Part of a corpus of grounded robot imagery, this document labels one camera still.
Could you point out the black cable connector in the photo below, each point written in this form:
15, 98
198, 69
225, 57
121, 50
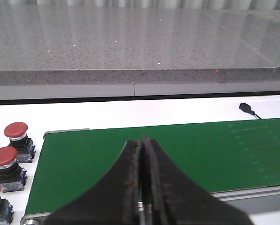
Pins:
247, 109

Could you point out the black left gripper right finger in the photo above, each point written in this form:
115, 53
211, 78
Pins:
171, 198

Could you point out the grey pleated curtain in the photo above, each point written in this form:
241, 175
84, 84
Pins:
259, 5

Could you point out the grey granite countertop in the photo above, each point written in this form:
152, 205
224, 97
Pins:
56, 52

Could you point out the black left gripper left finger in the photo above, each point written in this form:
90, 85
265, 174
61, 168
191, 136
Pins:
113, 200

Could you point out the green conveyor belt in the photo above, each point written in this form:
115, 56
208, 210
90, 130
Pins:
218, 156

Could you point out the aluminium conveyor frame rail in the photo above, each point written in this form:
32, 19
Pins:
250, 201

